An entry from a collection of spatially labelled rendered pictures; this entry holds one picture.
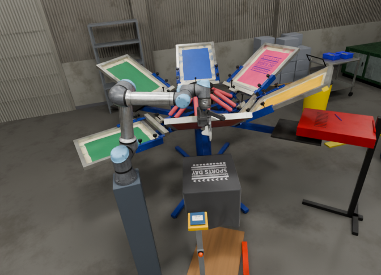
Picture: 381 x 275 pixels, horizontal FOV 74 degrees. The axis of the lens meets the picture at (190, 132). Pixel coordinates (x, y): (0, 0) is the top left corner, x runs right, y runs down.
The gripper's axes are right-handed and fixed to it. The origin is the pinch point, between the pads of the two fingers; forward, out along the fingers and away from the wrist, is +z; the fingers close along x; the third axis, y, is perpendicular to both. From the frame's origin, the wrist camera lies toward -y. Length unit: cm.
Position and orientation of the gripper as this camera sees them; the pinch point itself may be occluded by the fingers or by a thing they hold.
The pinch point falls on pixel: (210, 138)
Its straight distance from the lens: 154.9
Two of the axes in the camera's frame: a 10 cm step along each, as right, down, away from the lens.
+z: 0.8, 9.7, 2.1
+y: -10.0, 0.8, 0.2
